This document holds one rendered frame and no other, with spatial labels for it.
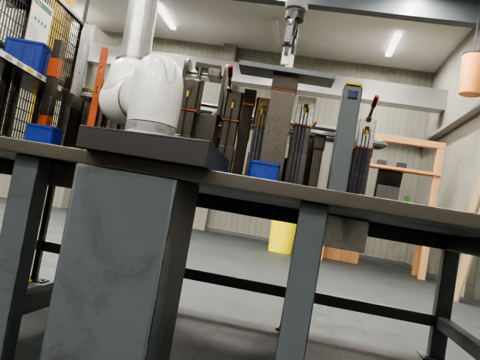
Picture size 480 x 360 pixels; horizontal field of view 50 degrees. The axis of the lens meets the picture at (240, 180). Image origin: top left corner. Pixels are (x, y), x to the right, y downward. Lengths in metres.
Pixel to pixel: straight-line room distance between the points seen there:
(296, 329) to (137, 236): 0.50
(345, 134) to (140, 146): 0.88
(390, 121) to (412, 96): 1.58
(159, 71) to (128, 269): 0.58
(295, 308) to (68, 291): 0.62
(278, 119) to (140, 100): 0.63
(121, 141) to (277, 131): 0.75
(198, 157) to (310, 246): 0.39
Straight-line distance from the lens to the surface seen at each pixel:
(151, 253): 1.44
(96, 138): 1.45
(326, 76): 2.00
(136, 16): 1.85
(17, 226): 1.66
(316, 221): 1.43
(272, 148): 1.97
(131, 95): 1.60
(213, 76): 2.16
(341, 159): 1.99
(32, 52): 2.41
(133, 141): 1.41
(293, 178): 2.11
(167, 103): 1.57
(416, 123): 12.19
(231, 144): 2.11
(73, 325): 1.54
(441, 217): 1.43
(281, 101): 2.00
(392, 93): 10.62
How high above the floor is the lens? 0.61
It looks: 3 degrees up
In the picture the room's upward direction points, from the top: 10 degrees clockwise
